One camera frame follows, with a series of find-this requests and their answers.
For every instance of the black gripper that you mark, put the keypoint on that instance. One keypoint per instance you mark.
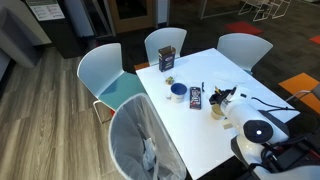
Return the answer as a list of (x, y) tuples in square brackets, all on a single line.
[(218, 98)]

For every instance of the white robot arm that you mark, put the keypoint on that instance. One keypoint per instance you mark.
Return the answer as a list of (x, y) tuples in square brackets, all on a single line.
[(263, 142)]

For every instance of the clear cup with grains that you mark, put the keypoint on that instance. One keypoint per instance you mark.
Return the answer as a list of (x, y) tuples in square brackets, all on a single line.
[(216, 112)]

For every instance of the white mug blue inside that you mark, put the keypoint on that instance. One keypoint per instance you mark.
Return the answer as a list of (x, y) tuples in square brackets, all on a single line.
[(177, 92)]

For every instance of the clear cup with candies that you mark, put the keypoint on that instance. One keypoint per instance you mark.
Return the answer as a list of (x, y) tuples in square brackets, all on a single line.
[(169, 80)]

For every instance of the brown M&M's candy box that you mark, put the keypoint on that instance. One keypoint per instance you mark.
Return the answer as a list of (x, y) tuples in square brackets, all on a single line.
[(195, 98)]

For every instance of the clear plastic bag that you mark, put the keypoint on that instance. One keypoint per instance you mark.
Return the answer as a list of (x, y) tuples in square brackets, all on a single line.
[(224, 82)]

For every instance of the white chair far right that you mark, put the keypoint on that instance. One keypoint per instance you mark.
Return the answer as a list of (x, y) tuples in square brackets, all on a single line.
[(245, 50)]

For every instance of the blue Barilla pasta box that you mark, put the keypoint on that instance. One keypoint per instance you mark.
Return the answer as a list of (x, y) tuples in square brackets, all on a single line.
[(166, 58)]

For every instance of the white chair far middle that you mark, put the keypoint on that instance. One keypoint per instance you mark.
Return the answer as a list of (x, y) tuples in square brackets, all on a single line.
[(160, 38)]

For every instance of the white trash bin with liner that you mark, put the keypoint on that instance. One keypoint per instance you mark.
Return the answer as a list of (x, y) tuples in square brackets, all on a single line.
[(139, 144)]

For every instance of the white chair teal seat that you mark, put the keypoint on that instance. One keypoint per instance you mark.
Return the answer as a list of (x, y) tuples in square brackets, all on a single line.
[(102, 73)]

